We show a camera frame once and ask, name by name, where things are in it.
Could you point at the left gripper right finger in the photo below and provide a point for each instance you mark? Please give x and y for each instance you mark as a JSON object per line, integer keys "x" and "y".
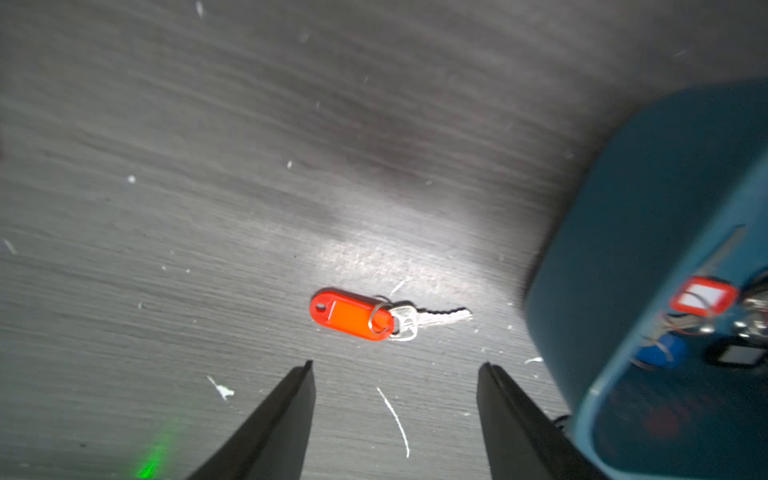
{"x": 520, "y": 440}

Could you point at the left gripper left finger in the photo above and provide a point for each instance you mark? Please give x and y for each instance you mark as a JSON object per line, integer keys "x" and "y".
{"x": 272, "y": 442}

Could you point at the black key tag white label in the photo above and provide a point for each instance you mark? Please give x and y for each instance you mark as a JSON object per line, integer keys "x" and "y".
{"x": 735, "y": 353}

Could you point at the blue key tag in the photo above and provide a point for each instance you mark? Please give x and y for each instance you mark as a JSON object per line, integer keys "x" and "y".
{"x": 667, "y": 352}

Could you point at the orange red key tag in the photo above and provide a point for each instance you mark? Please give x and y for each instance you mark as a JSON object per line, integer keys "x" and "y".
{"x": 364, "y": 317}

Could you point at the teal plastic storage box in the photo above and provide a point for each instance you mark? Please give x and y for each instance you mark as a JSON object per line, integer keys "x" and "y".
{"x": 680, "y": 190}

